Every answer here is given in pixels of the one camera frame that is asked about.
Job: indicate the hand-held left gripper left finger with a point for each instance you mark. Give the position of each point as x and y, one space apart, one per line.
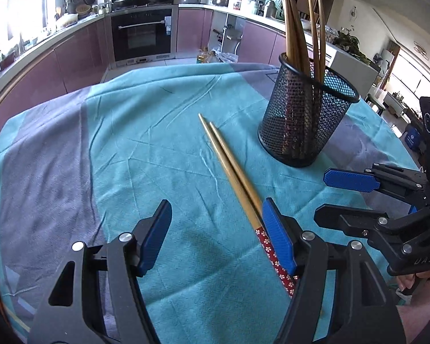
154 238

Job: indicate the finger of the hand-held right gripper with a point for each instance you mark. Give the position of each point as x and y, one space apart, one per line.
351 180
344 218

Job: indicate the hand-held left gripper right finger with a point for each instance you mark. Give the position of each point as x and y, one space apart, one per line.
277 238

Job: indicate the black mesh utensil holder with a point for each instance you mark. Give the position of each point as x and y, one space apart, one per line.
308 129

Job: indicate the bunch of wooden chopsticks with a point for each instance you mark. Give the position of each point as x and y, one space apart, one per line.
294 25

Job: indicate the person's right forearm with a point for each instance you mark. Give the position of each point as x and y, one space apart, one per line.
423 308

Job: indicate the person's right hand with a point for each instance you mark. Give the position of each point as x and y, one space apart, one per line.
408 282

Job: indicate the blue bin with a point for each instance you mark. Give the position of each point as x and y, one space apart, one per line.
415 138

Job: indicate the living room window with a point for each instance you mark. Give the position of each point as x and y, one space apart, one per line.
415 75

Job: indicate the green stool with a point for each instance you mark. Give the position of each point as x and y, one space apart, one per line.
376 101

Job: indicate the teal and grey tablecloth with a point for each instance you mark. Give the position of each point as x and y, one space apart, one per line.
147 132

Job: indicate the green potted plant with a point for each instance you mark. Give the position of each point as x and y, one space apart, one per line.
349 43

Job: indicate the cooking oil bottle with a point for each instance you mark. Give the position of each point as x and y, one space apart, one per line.
201 56

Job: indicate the light green cloth cover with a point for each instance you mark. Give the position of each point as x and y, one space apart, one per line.
274 5

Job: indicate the purple kitchen cabinets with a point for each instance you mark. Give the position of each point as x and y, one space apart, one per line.
75 53

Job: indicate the black built-in oven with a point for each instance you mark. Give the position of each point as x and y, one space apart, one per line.
141 34

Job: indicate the brown bowl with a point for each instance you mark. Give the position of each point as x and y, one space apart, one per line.
82 9

